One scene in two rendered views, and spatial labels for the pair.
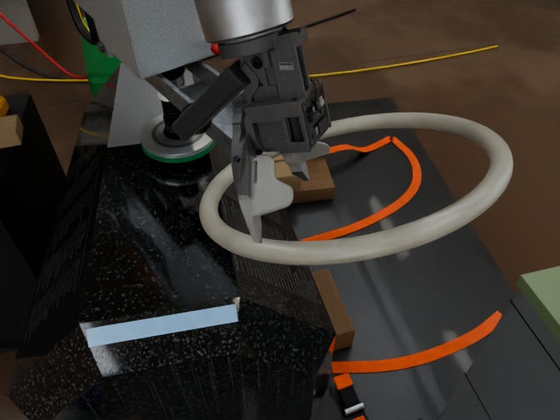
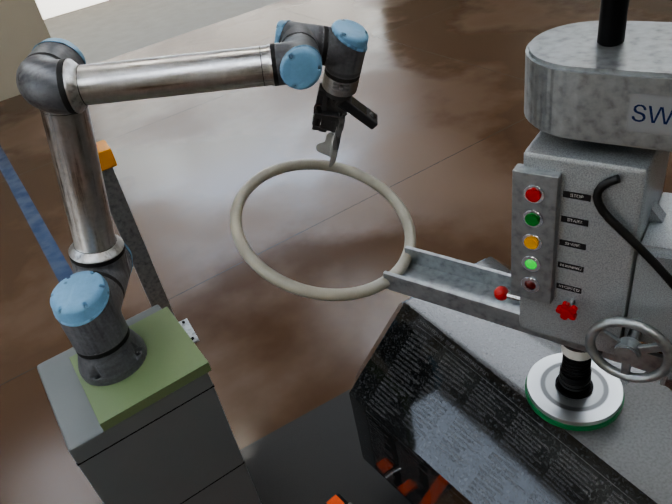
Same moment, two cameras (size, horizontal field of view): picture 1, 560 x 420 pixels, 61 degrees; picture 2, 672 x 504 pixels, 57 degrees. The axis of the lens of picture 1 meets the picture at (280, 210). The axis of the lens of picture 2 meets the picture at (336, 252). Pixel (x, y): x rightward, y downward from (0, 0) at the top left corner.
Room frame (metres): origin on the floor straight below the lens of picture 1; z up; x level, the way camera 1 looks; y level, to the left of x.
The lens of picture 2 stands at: (1.91, -0.40, 2.08)
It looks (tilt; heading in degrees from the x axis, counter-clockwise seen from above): 36 degrees down; 167
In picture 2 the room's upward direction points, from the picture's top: 11 degrees counter-clockwise
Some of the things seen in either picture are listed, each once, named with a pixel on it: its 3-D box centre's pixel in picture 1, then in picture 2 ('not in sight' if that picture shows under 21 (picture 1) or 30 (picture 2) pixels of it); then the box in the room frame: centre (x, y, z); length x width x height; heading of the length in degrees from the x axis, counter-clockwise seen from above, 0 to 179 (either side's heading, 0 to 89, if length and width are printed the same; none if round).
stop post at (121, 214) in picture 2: not in sight; (138, 253); (-0.62, -0.72, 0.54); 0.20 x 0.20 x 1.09; 10
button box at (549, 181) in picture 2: not in sight; (534, 237); (1.12, 0.16, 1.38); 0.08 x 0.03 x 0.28; 37
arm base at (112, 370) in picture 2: not in sight; (107, 348); (0.46, -0.76, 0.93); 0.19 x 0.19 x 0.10
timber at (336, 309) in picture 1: (325, 309); not in sight; (1.03, -0.18, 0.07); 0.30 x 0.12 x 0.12; 16
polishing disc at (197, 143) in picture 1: (178, 132); (573, 387); (1.10, 0.29, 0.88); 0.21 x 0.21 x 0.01
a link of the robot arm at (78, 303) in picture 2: not in sight; (89, 310); (0.45, -0.76, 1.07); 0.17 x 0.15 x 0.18; 166
